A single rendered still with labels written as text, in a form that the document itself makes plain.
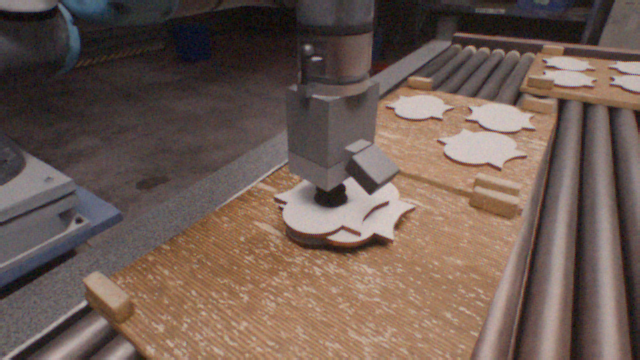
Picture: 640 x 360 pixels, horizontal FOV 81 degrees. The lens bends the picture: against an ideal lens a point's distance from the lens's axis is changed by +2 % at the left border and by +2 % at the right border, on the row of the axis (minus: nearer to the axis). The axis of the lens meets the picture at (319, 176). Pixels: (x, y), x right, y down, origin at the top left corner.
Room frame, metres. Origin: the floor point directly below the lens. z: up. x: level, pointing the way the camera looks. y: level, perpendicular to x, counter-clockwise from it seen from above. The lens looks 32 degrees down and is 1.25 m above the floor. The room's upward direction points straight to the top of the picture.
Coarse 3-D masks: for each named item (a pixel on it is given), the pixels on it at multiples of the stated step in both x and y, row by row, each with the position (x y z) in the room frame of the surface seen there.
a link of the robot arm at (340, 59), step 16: (304, 32) 0.41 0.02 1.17; (368, 32) 0.37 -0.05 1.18; (304, 48) 0.36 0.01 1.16; (320, 48) 0.36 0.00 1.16; (336, 48) 0.35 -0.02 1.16; (352, 48) 0.35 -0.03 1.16; (368, 48) 0.37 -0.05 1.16; (320, 64) 0.35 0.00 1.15; (336, 64) 0.35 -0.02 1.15; (352, 64) 0.35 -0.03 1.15; (368, 64) 0.37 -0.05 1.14; (320, 80) 0.36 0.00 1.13; (336, 80) 0.36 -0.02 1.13; (352, 80) 0.36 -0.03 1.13
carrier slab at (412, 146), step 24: (408, 96) 0.86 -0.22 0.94; (432, 96) 0.86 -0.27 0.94; (456, 96) 0.86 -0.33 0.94; (384, 120) 0.72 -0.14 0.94; (432, 120) 0.72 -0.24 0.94; (456, 120) 0.72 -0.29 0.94; (552, 120) 0.71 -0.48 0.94; (384, 144) 0.61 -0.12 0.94; (408, 144) 0.61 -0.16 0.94; (432, 144) 0.61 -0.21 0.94; (528, 144) 0.61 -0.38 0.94; (408, 168) 0.52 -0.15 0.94; (432, 168) 0.52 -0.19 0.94; (456, 168) 0.52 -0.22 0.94; (480, 168) 0.52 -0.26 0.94; (504, 168) 0.52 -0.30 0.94; (528, 168) 0.52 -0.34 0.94; (456, 192) 0.46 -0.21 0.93; (528, 192) 0.45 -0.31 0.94
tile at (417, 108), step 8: (400, 96) 0.84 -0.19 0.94; (416, 96) 0.84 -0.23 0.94; (424, 96) 0.84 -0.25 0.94; (392, 104) 0.79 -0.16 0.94; (400, 104) 0.79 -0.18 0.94; (408, 104) 0.79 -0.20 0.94; (416, 104) 0.79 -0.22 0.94; (424, 104) 0.79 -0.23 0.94; (432, 104) 0.79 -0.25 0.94; (440, 104) 0.79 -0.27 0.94; (400, 112) 0.74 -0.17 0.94; (408, 112) 0.74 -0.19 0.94; (416, 112) 0.74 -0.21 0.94; (424, 112) 0.74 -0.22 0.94; (432, 112) 0.74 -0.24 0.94; (440, 112) 0.74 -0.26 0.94; (408, 120) 0.71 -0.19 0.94; (416, 120) 0.71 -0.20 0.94; (424, 120) 0.71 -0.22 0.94; (440, 120) 0.71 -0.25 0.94
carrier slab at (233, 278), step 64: (256, 192) 0.45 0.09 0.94; (448, 192) 0.45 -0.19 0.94; (192, 256) 0.32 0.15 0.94; (256, 256) 0.32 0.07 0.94; (320, 256) 0.32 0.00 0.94; (384, 256) 0.32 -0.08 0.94; (448, 256) 0.32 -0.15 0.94; (128, 320) 0.23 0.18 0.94; (192, 320) 0.23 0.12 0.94; (256, 320) 0.23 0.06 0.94; (320, 320) 0.23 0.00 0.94; (384, 320) 0.23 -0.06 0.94; (448, 320) 0.23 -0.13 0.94
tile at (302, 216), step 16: (288, 192) 0.40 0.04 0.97; (304, 192) 0.40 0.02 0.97; (352, 192) 0.40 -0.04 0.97; (288, 208) 0.36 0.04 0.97; (304, 208) 0.36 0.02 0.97; (320, 208) 0.36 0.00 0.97; (336, 208) 0.36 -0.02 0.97; (352, 208) 0.36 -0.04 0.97; (368, 208) 0.36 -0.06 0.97; (288, 224) 0.33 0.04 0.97; (304, 224) 0.33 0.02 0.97; (320, 224) 0.33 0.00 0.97; (336, 224) 0.33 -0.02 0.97; (352, 224) 0.33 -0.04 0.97
